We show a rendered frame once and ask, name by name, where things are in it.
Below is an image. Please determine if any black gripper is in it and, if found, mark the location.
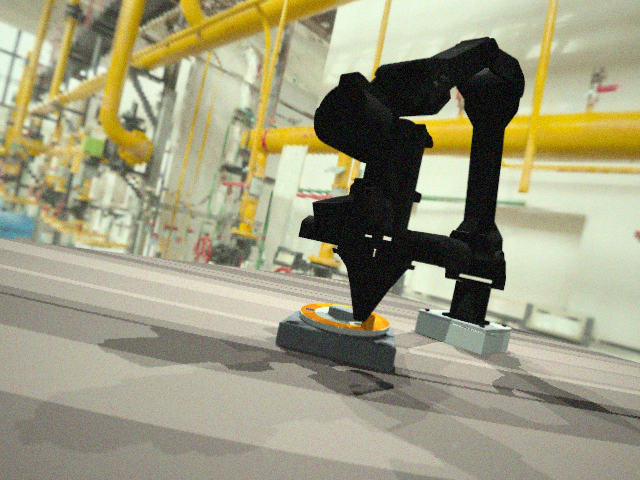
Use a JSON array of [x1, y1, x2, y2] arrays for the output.
[[298, 169, 471, 322]]

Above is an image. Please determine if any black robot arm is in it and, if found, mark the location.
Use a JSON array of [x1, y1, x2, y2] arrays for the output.
[[312, 37, 525, 326]]

